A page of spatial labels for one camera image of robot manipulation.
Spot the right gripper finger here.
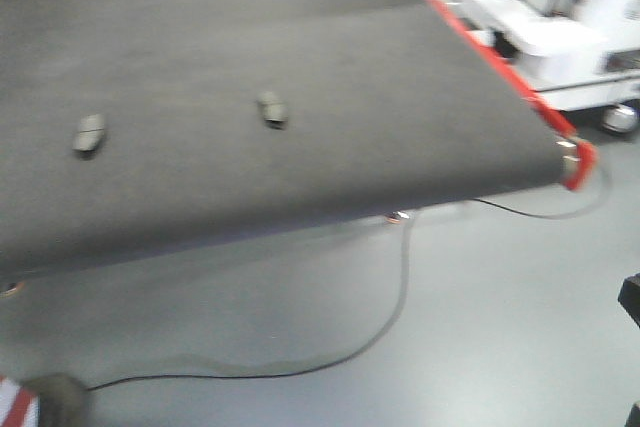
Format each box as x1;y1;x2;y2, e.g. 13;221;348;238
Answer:
618;274;640;327

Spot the grey brake pad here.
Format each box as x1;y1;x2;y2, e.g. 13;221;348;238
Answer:
72;114;107;156
257;91;290;130

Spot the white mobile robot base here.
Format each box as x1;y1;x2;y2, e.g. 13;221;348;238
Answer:
461;0;639;136

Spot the red white traffic cone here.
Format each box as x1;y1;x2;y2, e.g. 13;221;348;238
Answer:
1;373;92;427

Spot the black floor cable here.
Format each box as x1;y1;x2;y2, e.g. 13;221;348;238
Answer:
84;161;611;393

